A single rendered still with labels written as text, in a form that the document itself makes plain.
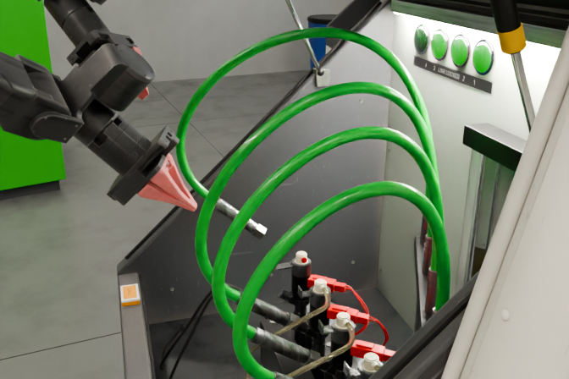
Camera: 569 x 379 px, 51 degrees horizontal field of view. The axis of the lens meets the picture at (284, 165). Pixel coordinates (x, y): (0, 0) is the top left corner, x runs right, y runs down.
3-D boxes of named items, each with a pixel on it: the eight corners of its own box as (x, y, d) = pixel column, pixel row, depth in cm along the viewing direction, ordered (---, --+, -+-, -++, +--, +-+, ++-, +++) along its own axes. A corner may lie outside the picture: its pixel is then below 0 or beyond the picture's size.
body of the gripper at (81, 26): (137, 45, 96) (110, 9, 97) (100, 39, 86) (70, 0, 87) (111, 71, 98) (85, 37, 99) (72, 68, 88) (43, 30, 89)
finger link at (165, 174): (206, 206, 76) (148, 157, 73) (168, 244, 77) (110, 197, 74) (209, 186, 82) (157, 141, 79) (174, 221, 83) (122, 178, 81)
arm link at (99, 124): (58, 107, 77) (41, 121, 72) (91, 69, 75) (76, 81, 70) (102, 142, 79) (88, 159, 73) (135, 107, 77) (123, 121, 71)
